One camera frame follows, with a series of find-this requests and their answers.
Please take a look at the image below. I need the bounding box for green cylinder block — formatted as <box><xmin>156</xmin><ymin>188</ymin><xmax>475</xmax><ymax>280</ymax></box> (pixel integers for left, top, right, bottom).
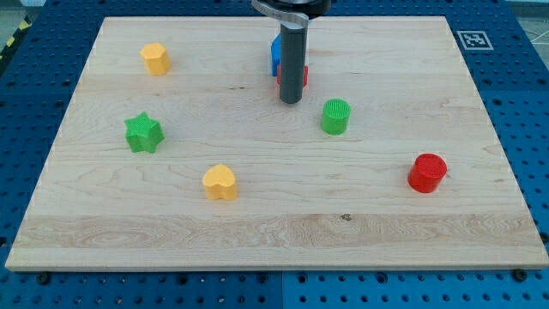
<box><xmin>321</xmin><ymin>98</ymin><xmax>351</xmax><ymax>135</ymax></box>

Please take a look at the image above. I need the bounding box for small red block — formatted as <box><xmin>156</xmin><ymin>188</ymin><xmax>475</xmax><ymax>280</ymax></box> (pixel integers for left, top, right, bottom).
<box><xmin>276</xmin><ymin>64</ymin><xmax>309</xmax><ymax>87</ymax></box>

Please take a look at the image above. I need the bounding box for yellow hexagon block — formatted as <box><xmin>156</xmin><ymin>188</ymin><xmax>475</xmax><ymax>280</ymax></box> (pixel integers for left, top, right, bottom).
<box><xmin>140</xmin><ymin>43</ymin><xmax>171</xmax><ymax>76</ymax></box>

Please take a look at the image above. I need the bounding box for red cylinder block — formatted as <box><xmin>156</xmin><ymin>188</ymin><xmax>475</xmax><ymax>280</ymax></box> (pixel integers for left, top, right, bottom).
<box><xmin>407</xmin><ymin>153</ymin><xmax>448</xmax><ymax>193</ymax></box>

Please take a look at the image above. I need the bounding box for grey cylindrical pointer rod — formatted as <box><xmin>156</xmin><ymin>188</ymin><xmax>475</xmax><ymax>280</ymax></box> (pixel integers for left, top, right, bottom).
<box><xmin>280</xmin><ymin>22</ymin><xmax>307</xmax><ymax>104</ymax></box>

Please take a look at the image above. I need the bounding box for light wooden board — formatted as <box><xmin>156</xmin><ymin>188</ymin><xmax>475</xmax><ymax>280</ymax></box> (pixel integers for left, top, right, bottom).
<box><xmin>6</xmin><ymin>16</ymin><xmax>548</xmax><ymax>271</ymax></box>

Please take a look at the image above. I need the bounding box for white fiducial marker tag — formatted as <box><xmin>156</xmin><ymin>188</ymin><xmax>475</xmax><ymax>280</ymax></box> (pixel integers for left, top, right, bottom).
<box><xmin>457</xmin><ymin>30</ymin><xmax>493</xmax><ymax>51</ymax></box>

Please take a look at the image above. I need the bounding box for blue block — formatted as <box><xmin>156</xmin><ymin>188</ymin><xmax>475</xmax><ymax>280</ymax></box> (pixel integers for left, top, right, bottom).
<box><xmin>270</xmin><ymin>34</ymin><xmax>281</xmax><ymax>76</ymax></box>

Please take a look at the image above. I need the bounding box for green star block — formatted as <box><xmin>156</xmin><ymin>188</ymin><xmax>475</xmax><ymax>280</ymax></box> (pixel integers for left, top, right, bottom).
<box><xmin>124</xmin><ymin>112</ymin><xmax>165</xmax><ymax>154</ymax></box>

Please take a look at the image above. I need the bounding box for silver metal clamp band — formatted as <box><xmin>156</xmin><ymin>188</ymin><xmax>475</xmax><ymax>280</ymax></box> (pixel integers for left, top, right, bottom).
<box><xmin>251</xmin><ymin>0</ymin><xmax>309</xmax><ymax>29</ymax></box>

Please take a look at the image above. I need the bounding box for yellow heart block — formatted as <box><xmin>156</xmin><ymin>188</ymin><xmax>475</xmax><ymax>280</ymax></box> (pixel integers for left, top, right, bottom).
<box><xmin>202</xmin><ymin>164</ymin><xmax>238</xmax><ymax>200</ymax></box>

